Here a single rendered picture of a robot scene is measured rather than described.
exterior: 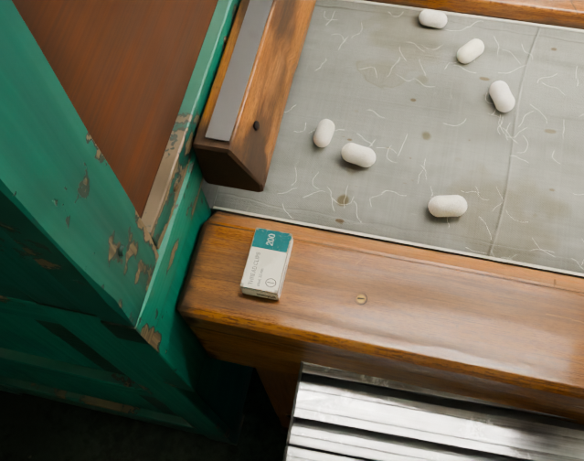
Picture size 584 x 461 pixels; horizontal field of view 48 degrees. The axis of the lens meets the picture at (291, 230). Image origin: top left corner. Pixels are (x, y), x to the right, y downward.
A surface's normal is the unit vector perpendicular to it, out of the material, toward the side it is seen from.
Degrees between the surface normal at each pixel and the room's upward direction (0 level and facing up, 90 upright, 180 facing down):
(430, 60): 0
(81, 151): 90
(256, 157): 66
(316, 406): 0
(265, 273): 0
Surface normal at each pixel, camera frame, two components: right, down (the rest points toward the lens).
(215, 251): -0.05, -0.42
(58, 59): 0.97, 0.18
